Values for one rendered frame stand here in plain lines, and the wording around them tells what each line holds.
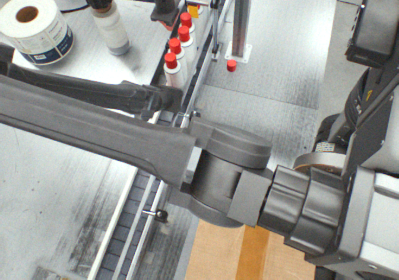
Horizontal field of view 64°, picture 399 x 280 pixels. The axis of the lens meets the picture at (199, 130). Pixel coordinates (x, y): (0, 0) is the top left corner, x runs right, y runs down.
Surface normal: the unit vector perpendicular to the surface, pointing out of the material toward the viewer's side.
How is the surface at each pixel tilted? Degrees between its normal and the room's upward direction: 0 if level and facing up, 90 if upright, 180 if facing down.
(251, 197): 32
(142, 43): 0
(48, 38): 90
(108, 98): 76
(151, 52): 0
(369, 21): 0
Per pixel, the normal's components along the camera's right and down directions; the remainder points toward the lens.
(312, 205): -0.12, -0.25
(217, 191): -0.29, 0.07
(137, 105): 0.81, 0.34
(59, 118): -0.04, 0.15
